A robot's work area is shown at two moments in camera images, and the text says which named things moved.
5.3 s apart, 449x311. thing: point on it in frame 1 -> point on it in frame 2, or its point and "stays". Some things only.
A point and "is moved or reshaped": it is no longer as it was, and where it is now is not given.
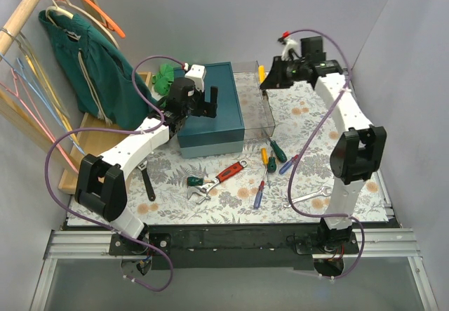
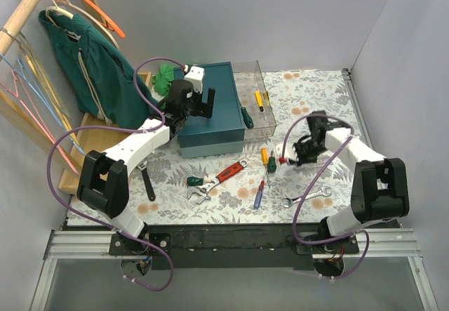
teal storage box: (204, 135) stays
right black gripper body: (280, 73) -> (302, 153)
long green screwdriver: (279, 154) is moved or reshaped
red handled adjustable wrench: (205, 187) stays
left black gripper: (204, 107) stays
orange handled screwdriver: (264, 159) stays
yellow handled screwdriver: (261, 74) -> (259, 100)
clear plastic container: (257, 113) stays
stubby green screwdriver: (193, 181) stays
